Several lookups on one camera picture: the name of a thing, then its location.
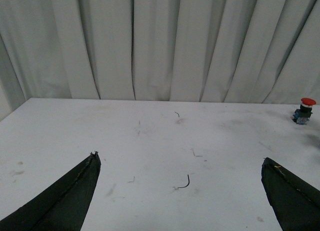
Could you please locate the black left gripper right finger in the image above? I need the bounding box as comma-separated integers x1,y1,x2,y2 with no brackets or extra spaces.
261,157,320,231

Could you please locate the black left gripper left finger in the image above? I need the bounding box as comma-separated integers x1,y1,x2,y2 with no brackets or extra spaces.
0,152,101,231

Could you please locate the red mushroom push button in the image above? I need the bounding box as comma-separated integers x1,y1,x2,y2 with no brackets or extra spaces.
292,97,317,125

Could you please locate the curved dark wire scrap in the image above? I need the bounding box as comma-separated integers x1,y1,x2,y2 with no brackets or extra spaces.
173,174,190,190

